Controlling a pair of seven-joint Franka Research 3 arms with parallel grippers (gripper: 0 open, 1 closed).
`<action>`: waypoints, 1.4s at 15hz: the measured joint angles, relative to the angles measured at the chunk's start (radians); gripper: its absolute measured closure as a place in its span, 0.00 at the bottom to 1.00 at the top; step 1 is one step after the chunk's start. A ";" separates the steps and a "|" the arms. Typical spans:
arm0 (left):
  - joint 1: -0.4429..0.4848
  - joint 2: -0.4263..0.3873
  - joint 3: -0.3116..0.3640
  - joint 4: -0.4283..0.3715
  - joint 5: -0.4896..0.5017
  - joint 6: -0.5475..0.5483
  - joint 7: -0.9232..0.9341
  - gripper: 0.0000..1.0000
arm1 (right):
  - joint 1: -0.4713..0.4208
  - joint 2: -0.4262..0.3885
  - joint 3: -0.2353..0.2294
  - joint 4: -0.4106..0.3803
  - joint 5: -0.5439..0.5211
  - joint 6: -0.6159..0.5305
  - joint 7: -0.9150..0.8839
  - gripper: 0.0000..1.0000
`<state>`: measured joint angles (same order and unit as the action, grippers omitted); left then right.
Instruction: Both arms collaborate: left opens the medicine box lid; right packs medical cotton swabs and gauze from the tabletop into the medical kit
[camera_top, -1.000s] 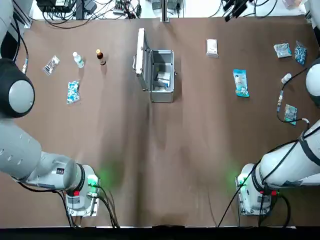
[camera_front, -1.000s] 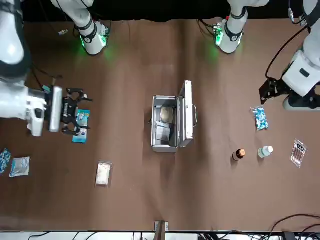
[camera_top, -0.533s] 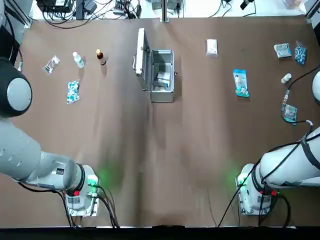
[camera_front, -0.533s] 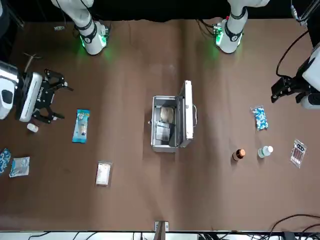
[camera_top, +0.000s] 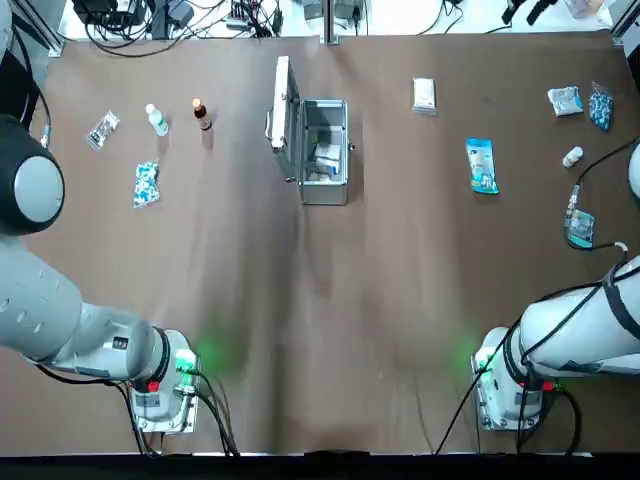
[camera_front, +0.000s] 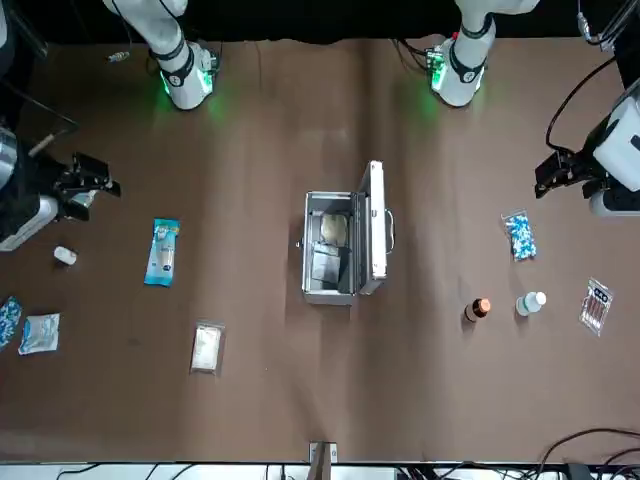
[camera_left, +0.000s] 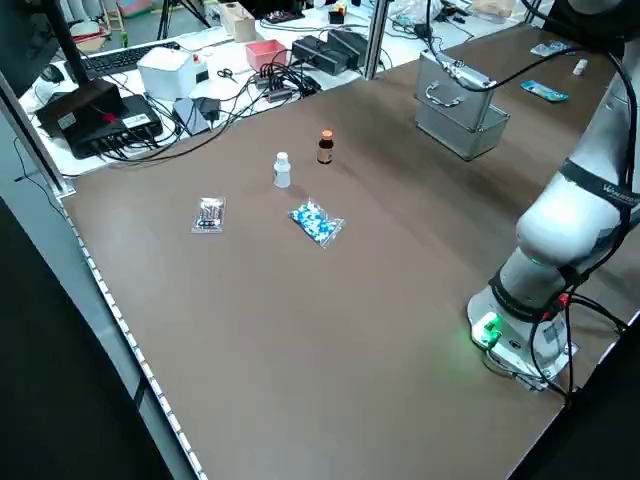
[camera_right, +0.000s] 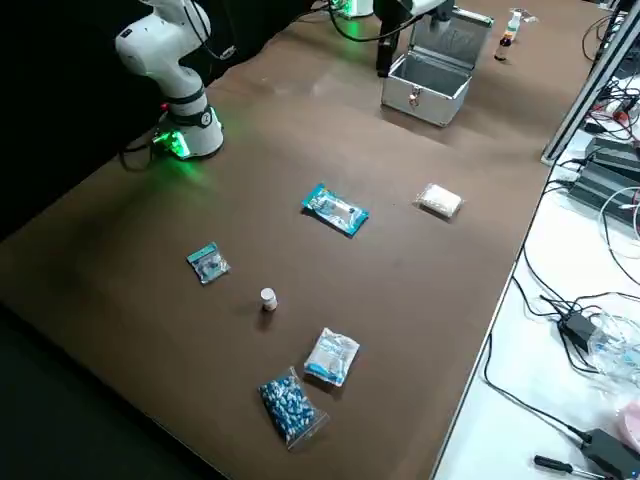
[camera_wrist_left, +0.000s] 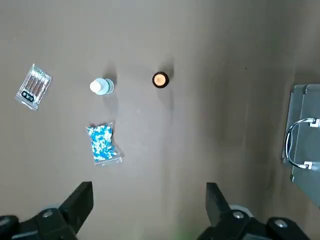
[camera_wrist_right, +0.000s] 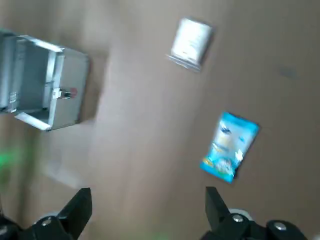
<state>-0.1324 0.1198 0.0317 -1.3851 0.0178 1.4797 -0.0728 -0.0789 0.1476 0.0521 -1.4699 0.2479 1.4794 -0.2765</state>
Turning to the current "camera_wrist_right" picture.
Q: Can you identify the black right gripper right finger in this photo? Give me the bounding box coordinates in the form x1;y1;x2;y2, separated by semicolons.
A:
199;186;307;240

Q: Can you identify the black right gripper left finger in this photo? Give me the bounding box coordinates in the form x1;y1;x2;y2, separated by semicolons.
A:
0;187;93;240

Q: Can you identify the blue cotton swab packet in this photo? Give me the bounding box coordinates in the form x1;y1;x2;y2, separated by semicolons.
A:
199;111;260;185

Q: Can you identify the silver aluminium medicine case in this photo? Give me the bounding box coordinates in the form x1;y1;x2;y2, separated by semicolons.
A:
0;28;91;132

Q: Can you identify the white gauze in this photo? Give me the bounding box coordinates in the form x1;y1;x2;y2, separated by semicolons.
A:
166;17;216;73

